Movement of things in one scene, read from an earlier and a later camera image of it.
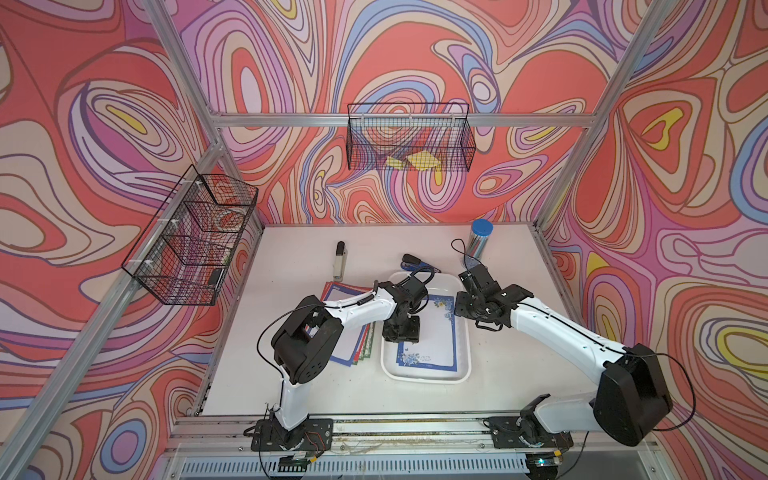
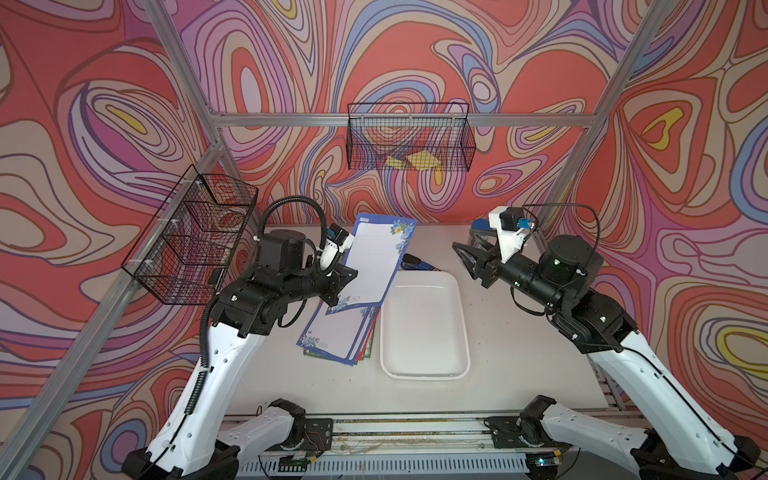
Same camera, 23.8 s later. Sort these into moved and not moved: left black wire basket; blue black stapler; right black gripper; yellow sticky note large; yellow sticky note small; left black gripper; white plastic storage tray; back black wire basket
Moved: right black gripper; left black gripper
Not moved: white plastic storage tray; blue black stapler; yellow sticky note small; back black wire basket; left black wire basket; yellow sticky note large
